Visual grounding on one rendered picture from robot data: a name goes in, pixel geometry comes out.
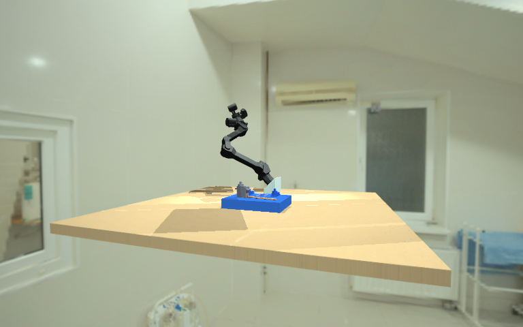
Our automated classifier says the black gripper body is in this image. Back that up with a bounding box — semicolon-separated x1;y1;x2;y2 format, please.
228;103;241;119

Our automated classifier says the blue rectangular plate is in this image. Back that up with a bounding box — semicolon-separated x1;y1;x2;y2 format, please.
221;189;291;213

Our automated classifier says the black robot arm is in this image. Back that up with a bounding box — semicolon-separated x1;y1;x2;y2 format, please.
220;108;274;186

